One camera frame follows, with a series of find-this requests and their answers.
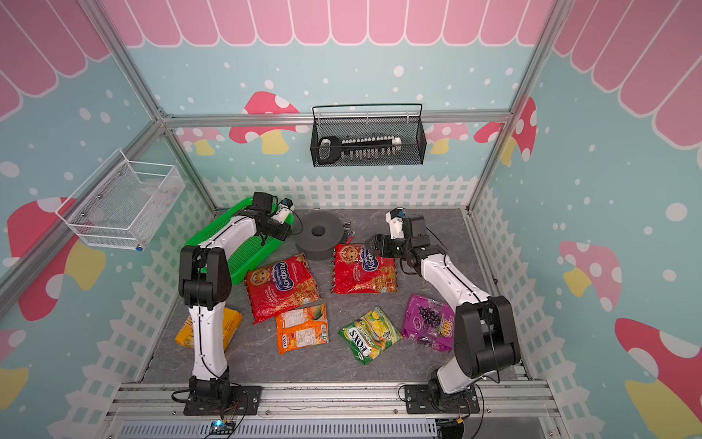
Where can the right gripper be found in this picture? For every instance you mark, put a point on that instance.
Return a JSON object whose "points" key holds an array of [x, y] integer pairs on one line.
{"points": [[385, 251]]}

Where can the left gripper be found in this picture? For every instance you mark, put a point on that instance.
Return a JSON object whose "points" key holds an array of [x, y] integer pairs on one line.
{"points": [[281, 234]]}

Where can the green plastic basket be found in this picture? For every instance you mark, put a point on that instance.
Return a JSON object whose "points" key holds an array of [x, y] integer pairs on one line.
{"points": [[235, 235]]}

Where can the red candy bag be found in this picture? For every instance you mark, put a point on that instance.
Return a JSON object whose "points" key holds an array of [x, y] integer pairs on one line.
{"points": [[358, 271], [281, 287]]}

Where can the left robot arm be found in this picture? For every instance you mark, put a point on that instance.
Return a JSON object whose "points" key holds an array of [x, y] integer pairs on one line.
{"points": [[210, 263]]}

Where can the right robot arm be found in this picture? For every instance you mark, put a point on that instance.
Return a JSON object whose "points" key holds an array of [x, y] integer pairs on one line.
{"points": [[485, 340]]}

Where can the purple candy bag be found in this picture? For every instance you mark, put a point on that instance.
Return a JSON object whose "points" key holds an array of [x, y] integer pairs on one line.
{"points": [[429, 322]]}

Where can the green Fox's candy bag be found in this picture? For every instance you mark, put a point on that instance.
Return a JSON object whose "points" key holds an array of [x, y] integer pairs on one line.
{"points": [[370, 336]]}

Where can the yellow candy bag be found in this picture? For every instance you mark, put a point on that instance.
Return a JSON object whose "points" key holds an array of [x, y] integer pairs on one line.
{"points": [[231, 321]]}

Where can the orange candy bag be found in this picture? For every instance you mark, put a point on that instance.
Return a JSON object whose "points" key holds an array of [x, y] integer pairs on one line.
{"points": [[302, 328]]}

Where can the small green circuit board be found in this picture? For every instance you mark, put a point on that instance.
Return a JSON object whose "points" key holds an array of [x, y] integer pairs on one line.
{"points": [[222, 427]]}

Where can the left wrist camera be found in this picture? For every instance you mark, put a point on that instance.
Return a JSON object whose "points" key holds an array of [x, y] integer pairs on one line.
{"points": [[284, 210]]}

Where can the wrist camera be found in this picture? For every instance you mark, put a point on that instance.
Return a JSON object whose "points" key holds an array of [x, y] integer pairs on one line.
{"points": [[284, 210], [395, 220]]}

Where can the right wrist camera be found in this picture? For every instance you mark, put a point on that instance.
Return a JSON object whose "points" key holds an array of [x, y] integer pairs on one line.
{"points": [[395, 220]]}

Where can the black wire mesh basket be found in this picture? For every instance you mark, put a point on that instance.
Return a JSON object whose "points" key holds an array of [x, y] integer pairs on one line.
{"points": [[367, 135]]}

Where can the white wire basket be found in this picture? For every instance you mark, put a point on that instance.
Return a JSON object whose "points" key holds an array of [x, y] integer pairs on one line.
{"points": [[123, 203]]}

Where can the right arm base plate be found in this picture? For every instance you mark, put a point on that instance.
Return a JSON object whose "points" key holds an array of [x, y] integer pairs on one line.
{"points": [[430, 399]]}

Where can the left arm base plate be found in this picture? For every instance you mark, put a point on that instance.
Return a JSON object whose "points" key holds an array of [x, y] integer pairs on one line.
{"points": [[226, 401]]}

